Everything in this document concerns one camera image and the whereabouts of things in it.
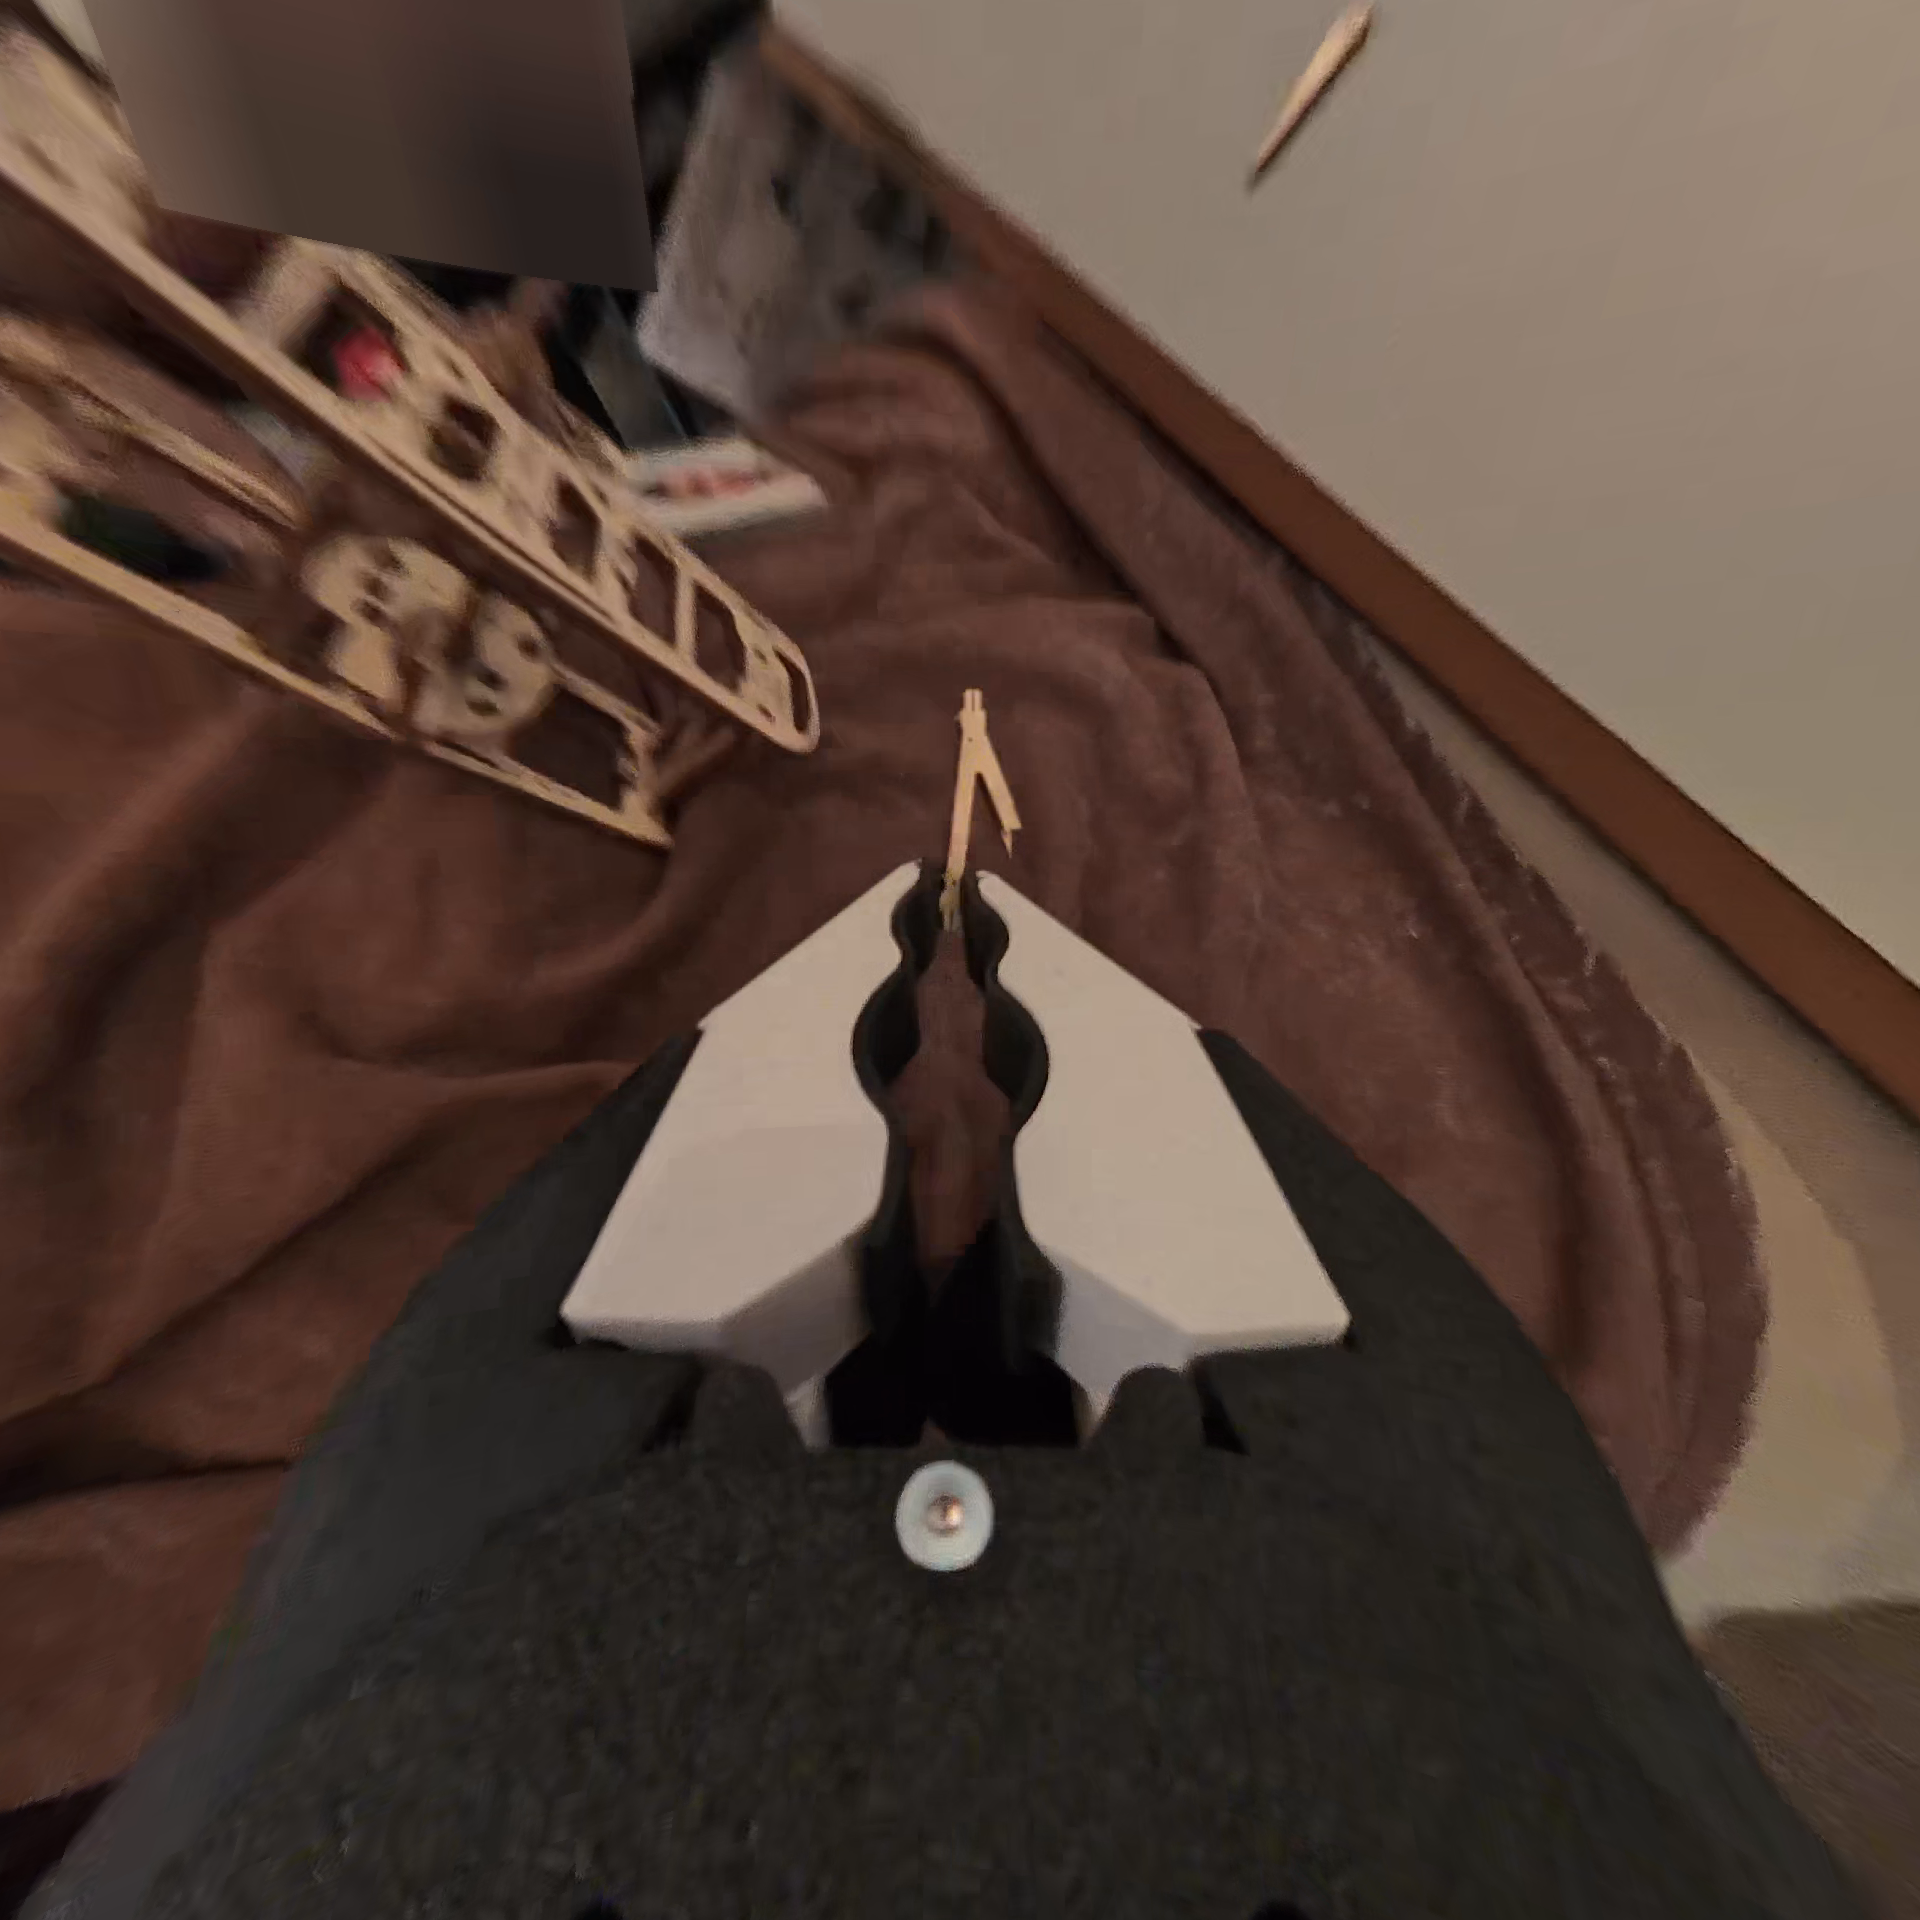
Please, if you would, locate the pointed wooden piece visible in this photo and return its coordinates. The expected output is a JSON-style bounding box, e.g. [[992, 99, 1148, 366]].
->
[[1246, 0, 1379, 193]]

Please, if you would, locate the white booklet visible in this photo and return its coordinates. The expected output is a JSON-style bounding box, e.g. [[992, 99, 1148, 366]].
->
[[621, 433, 830, 538]]

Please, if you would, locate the grey patterned sheet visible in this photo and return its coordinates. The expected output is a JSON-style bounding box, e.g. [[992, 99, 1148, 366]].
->
[[638, 59, 961, 435]]

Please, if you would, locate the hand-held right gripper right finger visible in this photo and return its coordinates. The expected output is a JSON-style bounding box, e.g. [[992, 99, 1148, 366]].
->
[[960, 865, 1352, 1449]]

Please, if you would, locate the small forked wooden piece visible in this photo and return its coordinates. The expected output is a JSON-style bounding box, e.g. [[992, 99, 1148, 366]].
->
[[936, 688, 1024, 933]]

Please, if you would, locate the brown blanket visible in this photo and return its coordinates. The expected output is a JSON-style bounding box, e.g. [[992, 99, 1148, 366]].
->
[[0, 210, 1771, 1920]]

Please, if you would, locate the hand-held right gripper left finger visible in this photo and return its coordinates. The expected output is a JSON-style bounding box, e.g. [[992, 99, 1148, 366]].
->
[[560, 858, 939, 1449]]

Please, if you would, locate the wooden model frame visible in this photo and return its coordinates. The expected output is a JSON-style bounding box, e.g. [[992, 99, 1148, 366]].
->
[[0, 89, 824, 855]]

